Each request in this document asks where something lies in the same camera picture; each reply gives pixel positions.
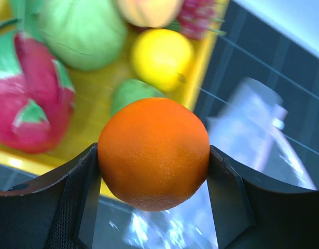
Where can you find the yellow lemon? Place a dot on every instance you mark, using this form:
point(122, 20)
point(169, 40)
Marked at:
point(162, 58)

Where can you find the pink dragon fruit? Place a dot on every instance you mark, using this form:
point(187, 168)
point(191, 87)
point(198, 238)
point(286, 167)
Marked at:
point(37, 96)

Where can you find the large orange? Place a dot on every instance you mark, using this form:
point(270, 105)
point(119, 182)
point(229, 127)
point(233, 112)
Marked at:
point(154, 154)

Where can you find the peach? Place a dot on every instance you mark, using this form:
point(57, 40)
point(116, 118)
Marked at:
point(149, 13)

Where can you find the bumpy green lime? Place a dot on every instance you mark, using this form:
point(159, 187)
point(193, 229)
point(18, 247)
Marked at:
point(131, 90)

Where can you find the pink zipper dotted bag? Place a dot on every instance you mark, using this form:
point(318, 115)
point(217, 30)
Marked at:
point(246, 131)

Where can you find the yellow plastic fruit tray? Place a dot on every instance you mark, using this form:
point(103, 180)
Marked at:
point(93, 97)

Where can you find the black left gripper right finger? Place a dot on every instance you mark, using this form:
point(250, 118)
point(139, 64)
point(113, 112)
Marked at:
point(253, 210)

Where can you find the green cabbage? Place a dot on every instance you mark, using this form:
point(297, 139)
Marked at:
point(86, 35)

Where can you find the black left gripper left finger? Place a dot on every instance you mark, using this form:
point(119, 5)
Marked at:
point(55, 210)

